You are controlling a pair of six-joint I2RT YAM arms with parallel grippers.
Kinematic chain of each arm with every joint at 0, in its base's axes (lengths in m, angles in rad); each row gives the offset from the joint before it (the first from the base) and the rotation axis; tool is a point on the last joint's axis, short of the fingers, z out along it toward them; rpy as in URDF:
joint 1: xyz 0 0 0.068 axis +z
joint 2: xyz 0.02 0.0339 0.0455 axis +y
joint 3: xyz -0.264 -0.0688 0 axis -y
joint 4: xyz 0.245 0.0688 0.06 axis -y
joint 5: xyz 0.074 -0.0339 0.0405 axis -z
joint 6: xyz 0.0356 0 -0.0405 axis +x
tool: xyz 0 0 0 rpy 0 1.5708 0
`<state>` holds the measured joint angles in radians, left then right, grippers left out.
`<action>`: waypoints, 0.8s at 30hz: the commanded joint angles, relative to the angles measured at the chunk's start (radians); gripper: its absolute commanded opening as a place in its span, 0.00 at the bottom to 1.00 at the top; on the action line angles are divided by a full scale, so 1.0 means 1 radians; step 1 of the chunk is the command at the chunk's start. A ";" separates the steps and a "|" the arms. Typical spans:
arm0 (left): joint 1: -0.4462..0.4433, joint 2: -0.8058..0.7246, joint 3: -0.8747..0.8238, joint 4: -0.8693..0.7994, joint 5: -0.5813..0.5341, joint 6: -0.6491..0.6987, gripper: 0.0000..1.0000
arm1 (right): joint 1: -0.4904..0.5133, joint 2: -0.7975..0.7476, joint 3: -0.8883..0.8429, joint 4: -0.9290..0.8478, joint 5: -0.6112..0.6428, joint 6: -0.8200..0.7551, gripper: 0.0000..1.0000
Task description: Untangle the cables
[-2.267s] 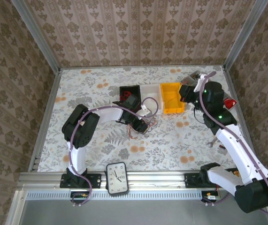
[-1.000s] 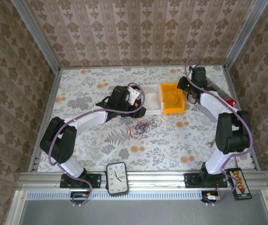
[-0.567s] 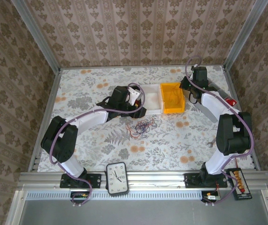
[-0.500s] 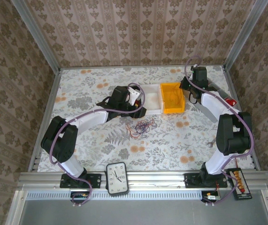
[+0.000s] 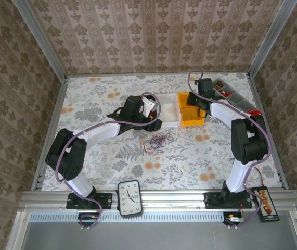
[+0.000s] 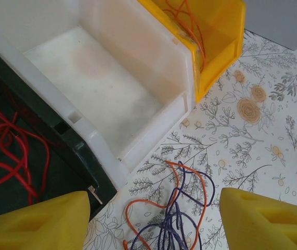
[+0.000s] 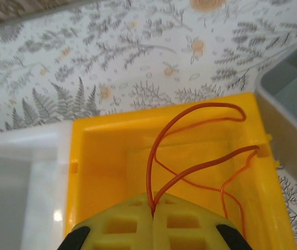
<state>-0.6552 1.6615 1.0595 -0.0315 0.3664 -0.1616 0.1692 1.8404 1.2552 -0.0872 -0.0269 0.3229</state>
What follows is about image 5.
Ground orange thin cable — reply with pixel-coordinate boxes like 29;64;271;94
161;131;175;143

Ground black plastic bin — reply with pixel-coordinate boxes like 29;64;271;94
148;118;164;132

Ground yellow plastic bin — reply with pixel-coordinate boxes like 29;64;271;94
177;92;206;128

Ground white plastic bin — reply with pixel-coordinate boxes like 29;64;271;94
156;93;182;128

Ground grey compartment organizer tray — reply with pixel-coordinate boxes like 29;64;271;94
213;79;264;117

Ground floral table cover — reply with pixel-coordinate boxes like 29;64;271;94
41;72;284;192

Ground black framed white clock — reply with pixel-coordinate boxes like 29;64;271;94
117;179;144;219

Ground small black electronics module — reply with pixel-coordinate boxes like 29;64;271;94
223;212;245;225

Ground black board orange connectors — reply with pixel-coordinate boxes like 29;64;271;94
252;186;280;223

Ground small green circuit board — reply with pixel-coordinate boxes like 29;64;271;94
78;212;99;222

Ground grey metal panel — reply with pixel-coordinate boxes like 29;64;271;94
6;210;297;250

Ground thin aluminium table rail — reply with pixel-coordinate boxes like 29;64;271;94
66;71;250;78

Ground aluminium table side rail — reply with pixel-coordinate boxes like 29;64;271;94
31;77;68;192
247;74;291;191

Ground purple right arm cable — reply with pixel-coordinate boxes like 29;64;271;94
188;69;272;230

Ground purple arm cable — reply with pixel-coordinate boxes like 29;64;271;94
55;92;162;230
188;69;272;230

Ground aluminium frame post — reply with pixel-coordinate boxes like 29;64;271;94
247;0;297;79
11;0;68;80

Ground wide aluminium mounting rail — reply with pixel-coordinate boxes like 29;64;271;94
19;189;297;212

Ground red power wire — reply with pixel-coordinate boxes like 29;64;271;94
254;166;266;188

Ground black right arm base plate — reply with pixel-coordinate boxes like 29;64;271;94
204;192;253;209

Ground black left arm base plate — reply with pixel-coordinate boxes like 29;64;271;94
67;192;113;210

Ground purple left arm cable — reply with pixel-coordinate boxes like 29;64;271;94
55;92;162;230

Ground slotted grey cable duct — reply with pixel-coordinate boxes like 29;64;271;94
28;211;293;223

